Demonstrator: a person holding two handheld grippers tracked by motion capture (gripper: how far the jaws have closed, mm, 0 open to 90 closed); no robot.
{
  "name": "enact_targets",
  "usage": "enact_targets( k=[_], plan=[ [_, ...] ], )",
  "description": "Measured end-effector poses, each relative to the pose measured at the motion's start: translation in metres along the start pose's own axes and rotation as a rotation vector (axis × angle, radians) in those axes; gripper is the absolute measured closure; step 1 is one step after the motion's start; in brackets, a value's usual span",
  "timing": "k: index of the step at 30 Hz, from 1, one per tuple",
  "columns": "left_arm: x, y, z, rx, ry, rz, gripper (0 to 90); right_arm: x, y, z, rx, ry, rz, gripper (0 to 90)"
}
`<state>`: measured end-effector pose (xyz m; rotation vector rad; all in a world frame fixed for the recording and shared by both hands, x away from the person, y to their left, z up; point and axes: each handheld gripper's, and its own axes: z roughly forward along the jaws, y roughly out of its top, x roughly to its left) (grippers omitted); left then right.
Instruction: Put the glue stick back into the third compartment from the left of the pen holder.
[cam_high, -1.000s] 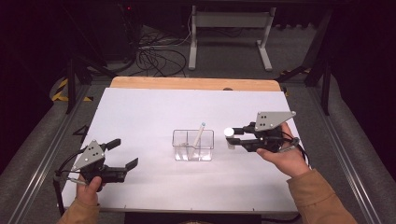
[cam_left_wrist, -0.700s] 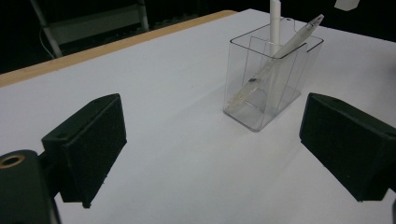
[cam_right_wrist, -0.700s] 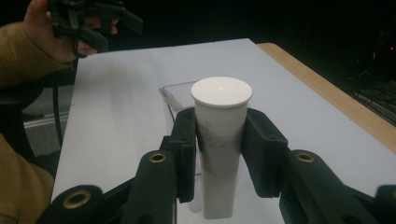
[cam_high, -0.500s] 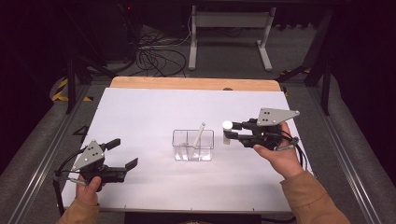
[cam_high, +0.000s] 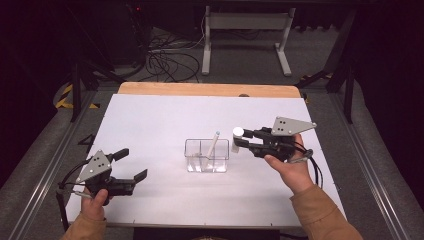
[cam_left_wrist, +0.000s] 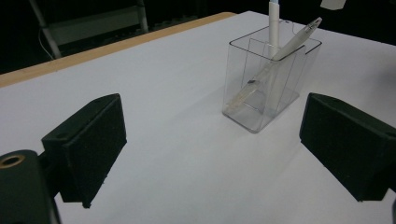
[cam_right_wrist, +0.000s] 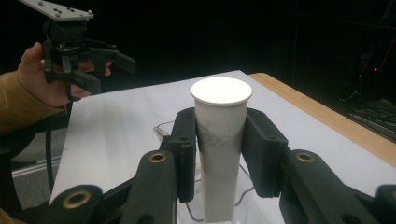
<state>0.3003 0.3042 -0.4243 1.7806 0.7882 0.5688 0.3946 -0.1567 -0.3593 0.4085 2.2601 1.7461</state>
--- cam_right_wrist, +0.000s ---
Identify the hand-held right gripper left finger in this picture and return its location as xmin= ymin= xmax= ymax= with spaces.
xmin=120 ymin=107 xmax=198 ymax=224

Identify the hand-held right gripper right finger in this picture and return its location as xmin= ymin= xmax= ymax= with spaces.
xmin=242 ymin=107 xmax=379 ymax=224

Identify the dark equipment with red light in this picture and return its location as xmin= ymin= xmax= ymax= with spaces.
xmin=339 ymin=36 xmax=396 ymax=104

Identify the clear acrylic organizer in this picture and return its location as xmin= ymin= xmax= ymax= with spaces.
xmin=152 ymin=120 xmax=260 ymax=224

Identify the wooden table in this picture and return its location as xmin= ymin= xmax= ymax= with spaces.
xmin=248 ymin=72 xmax=396 ymax=169

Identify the short white tube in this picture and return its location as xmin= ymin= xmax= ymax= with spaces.
xmin=191 ymin=77 xmax=253 ymax=223

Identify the aluminium floor rail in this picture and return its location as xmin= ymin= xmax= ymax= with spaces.
xmin=11 ymin=157 xmax=62 ymax=179

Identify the white table board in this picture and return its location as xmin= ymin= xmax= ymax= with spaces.
xmin=49 ymin=69 xmax=396 ymax=224

